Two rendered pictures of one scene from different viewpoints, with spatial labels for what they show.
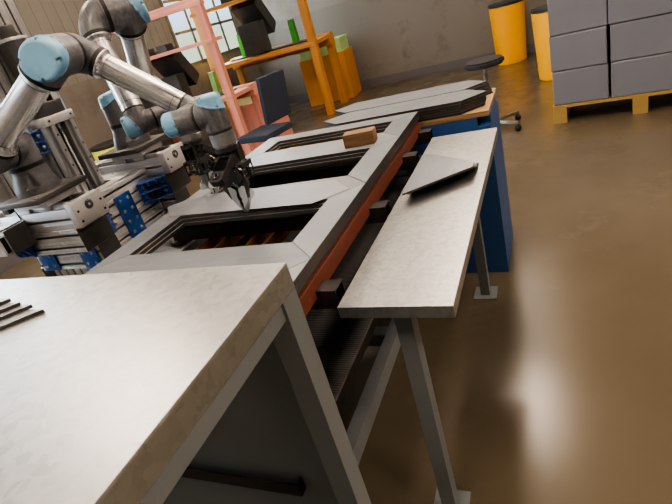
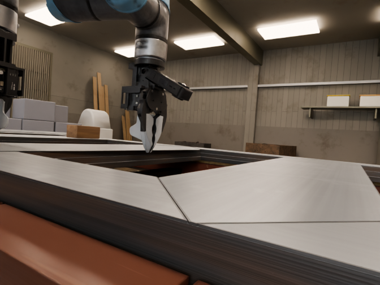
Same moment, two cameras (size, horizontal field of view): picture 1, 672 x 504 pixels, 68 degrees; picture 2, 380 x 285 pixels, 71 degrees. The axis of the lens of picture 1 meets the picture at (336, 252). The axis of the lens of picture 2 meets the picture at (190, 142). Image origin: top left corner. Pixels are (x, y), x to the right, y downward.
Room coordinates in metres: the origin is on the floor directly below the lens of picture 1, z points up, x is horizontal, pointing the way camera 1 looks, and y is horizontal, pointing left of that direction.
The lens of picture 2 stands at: (1.37, 0.84, 0.89)
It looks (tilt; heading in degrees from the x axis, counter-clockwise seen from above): 2 degrees down; 273
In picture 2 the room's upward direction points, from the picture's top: 4 degrees clockwise
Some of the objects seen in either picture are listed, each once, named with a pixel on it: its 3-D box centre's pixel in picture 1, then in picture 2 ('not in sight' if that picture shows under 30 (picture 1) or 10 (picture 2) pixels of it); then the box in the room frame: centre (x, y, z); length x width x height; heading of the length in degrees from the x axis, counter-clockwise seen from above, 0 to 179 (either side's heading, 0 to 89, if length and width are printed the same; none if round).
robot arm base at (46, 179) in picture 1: (33, 177); not in sight; (1.81, 0.94, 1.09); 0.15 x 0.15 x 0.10
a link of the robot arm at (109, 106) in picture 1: (117, 105); not in sight; (2.25, 0.70, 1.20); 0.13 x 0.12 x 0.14; 113
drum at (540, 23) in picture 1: (555, 41); not in sight; (5.46, -2.91, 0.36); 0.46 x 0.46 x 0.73
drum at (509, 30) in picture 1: (509, 32); not in sight; (6.97, -3.07, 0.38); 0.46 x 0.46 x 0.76
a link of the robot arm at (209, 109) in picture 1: (212, 113); (152, 18); (1.52, 0.23, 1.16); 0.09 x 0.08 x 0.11; 78
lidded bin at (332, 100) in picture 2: not in sight; (338, 102); (-1.67, -5.62, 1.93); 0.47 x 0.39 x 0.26; 152
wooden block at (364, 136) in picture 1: (359, 137); (83, 132); (1.88, -0.21, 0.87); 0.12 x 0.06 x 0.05; 67
